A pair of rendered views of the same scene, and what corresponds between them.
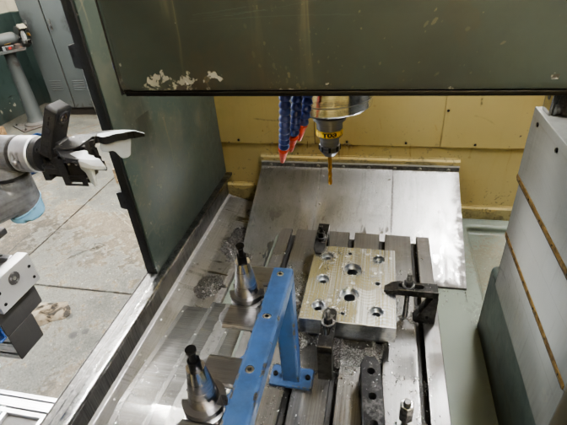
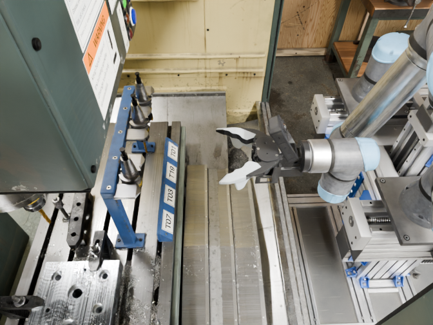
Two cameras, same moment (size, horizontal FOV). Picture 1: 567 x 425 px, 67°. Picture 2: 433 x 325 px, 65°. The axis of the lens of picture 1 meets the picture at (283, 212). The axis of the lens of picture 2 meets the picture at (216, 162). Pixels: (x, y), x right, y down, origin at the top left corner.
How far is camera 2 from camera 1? 126 cm
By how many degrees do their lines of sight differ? 95
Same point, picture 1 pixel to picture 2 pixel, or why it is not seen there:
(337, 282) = (84, 306)
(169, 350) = (251, 300)
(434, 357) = (26, 275)
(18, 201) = not seen: hidden behind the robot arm
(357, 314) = (73, 269)
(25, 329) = (344, 242)
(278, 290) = (108, 174)
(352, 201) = not seen: outside the picture
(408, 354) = not seen: hidden behind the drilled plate
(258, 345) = (117, 142)
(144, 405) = (240, 247)
